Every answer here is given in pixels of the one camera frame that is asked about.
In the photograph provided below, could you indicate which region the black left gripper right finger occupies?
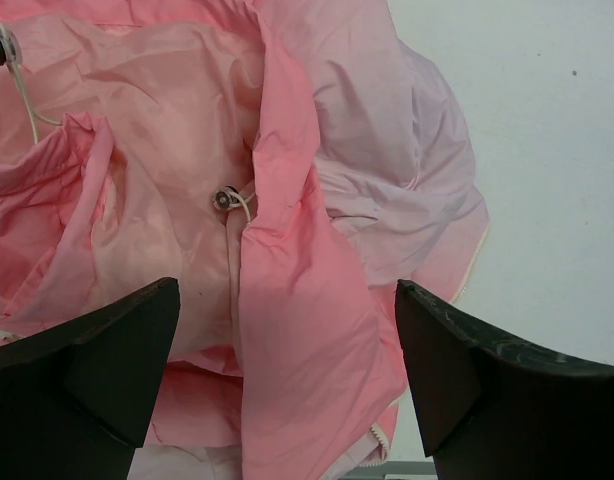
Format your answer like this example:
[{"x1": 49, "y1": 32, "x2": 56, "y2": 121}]
[{"x1": 395, "y1": 281, "x2": 614, "y2": 480}]

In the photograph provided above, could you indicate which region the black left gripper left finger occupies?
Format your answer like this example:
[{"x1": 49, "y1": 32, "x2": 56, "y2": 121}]
[{"x1": 0, "y1": 278, "x2": 180, "y2": 480}]

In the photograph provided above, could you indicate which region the pink hooded zip jacket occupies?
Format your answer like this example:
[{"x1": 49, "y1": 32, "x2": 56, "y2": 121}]
[{"x1": 0, "y1": 1, "x2": 489, "y2": 479}]

